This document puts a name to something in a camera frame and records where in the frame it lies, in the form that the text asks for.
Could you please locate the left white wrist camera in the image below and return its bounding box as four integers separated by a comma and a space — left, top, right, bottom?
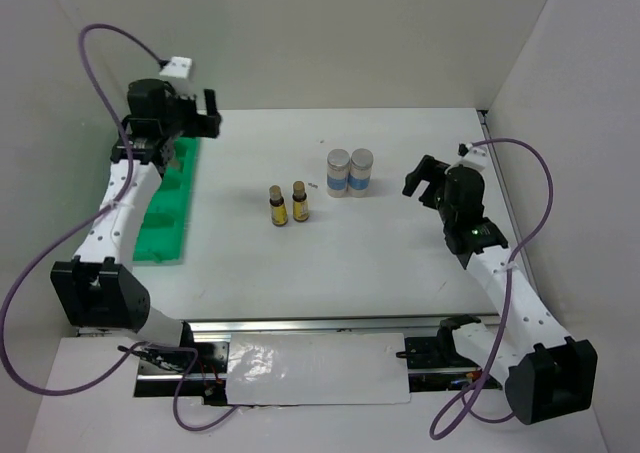
159, 56, 193, 80

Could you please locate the green plastic compartment tray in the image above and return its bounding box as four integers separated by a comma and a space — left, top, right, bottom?
133, 138, 200, 264

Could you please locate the white plastic sheet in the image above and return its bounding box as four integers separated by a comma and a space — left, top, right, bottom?
226, 333, 411, 406

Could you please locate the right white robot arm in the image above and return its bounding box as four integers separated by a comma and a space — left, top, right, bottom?
402, 149, 597, 425

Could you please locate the right silver lid salt jar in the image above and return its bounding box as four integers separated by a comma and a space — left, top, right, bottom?
348, 148, 374, 198

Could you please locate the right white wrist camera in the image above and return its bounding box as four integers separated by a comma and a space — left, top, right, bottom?
457, 143, 490, 172

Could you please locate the silver lid salt jar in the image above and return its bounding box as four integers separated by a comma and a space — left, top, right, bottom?
348, 148, 374, 198
326, 149, 350, 198

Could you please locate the small yellow bottle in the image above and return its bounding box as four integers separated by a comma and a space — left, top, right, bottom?
269, 185, 288, 226
292, 181, 310, 222

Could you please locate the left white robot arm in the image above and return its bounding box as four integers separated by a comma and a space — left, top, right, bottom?
50, 79, 222, 372

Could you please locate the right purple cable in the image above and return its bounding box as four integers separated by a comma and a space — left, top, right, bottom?
429, 137, 555, 442

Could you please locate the left silver lid salt jar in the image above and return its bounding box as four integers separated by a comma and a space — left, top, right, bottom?
326, 149, 350, 198

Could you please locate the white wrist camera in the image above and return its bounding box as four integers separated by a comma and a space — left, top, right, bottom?
159, 56, 193, 80
457, 143, 490, 172

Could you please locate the aluminium rail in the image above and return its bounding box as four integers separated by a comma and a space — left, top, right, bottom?
79, 313, 509, 335

